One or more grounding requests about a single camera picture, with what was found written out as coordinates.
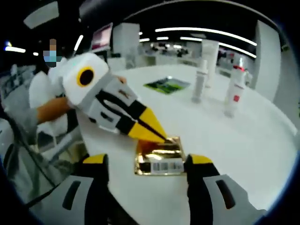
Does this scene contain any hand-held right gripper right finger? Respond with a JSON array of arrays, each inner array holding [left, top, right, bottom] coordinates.
[[184, 154, 258, 225]]

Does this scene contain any white skincare bottle clear cap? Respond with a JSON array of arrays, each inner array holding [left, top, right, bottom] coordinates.
[[223, 65, 248, 118]]

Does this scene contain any ceiling air conditioner unit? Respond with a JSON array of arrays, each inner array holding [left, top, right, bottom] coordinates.
[[23, 0, 60, 30]]

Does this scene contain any green skincare sachet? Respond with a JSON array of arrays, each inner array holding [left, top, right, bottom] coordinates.
[[143, 75, 191, 95]]

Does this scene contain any straight ceiling light strip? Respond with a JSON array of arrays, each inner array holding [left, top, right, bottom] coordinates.
[[155, 27, 257, 46]]

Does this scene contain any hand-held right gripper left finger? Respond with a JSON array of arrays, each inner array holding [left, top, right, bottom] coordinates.
[[30, 153, 111, 225]]

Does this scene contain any computer monitor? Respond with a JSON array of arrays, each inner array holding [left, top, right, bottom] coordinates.
[[91, 22, 113, 51]]

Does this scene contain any gold skincare sachet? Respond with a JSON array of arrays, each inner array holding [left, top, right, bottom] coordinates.
[[134, 135, 188, 177]]

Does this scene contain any white skincare tube red band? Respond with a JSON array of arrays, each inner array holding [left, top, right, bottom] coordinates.
[[201, 38, 220, 89]]

